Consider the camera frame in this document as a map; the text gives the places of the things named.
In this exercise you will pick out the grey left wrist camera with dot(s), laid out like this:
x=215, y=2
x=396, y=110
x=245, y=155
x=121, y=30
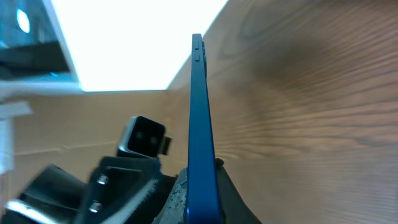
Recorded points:
x=143, y=138

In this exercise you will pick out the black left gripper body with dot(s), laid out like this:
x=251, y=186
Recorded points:
x=119, y=190

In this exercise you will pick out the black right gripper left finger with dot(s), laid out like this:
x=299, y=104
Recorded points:
x=174, y=209

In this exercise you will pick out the blue Galaxy smartphone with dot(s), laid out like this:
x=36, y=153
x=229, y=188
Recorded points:
x=203, y=201

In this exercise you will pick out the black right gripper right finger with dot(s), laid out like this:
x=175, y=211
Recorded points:
x=233, y=208

